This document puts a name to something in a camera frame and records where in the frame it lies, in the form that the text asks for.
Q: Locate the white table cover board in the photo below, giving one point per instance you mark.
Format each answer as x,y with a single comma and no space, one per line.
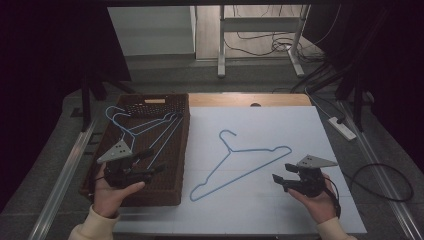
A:
266,206

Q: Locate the brown woven basket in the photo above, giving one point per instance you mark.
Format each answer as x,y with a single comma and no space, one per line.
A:
166,186

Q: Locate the aluminium rail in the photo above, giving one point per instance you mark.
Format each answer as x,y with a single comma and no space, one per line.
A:
383,173
63,173

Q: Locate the white cabinet panel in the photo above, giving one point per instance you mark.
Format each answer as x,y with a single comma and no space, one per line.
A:
150,30

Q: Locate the black stand legs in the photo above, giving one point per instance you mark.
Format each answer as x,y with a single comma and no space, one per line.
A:
86,100
358,100

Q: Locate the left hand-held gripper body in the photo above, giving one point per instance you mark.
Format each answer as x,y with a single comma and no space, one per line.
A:
116,153

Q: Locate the white power strip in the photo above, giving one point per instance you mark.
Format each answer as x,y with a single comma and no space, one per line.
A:
341,128

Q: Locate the person's right hand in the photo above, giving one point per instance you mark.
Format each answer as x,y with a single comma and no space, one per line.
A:
316,206

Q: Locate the white desk frame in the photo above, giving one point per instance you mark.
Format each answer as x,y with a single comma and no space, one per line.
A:
260,24

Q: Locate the black curtain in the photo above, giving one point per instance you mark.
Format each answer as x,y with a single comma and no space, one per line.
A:
393,66
40,66

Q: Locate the person's left hand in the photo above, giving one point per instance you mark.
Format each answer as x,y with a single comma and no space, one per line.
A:
108,200

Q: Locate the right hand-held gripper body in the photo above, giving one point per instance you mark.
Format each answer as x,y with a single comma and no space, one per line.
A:
313,173

